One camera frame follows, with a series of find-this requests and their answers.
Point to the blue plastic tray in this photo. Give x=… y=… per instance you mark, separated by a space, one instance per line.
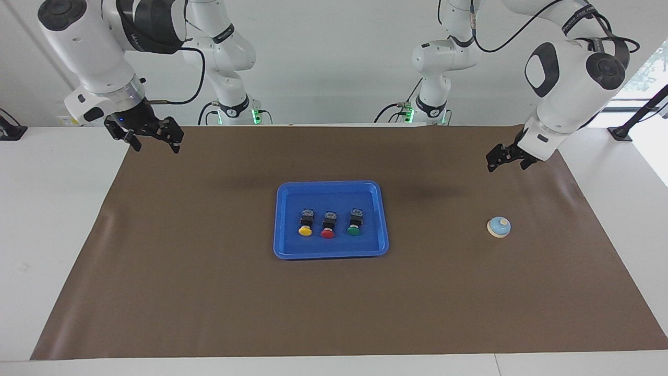
x=292 y=245

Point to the brown table mat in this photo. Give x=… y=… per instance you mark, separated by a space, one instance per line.
x=334 y=303

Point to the white wall socket box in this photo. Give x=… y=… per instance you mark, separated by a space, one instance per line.
x=68 y=121

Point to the green push button switch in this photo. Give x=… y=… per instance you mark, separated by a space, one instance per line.
x=354 y=231

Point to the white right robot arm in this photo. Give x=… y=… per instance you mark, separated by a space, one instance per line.
x=88 y=47

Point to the light blue call bell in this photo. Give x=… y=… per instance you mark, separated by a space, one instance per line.
x=498 y=228

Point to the red push button switch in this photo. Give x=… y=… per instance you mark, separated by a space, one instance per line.
x=327 y=234

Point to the small black table mount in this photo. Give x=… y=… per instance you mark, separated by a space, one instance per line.
x=10 y=131

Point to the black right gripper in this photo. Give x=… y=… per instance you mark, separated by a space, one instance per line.
x=135 y=120

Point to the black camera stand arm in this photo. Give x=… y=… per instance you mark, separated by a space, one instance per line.
x=634 y=117

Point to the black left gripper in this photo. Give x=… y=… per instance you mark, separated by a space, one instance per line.
x=519 y=149

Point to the yellow push button switch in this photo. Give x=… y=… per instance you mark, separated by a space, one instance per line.
x=305 y=231

